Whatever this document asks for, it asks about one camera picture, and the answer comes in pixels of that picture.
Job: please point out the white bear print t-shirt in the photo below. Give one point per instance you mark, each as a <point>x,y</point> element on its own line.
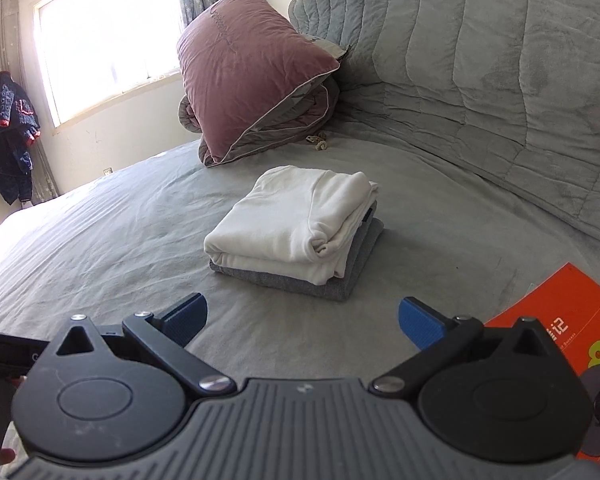
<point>280,215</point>

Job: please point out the grey quilted headboard cover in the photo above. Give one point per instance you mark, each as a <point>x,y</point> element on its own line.
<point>480,85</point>

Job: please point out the orange book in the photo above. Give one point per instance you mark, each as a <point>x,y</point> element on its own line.
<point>575,300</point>

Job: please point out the small beige scrunchie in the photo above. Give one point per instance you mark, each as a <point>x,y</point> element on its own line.
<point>317,142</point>

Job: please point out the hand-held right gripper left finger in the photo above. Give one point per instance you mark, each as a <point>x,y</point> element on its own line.
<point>186,317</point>

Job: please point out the sliding glass window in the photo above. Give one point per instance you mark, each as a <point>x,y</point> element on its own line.
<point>105,35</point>

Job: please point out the grey knit sweater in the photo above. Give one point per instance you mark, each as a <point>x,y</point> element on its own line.
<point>350,270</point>

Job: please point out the dark hanging jackets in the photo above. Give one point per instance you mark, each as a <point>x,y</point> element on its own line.
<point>7,135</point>

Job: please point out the folded grey pink quilt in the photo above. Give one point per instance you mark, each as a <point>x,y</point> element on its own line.
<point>290,120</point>

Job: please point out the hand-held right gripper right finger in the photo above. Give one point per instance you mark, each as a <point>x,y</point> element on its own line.
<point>420,321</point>

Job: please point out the pink velvet pillow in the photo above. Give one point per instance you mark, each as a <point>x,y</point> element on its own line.
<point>245,70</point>

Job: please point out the person's left hand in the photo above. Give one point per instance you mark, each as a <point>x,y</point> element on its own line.
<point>7,456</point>

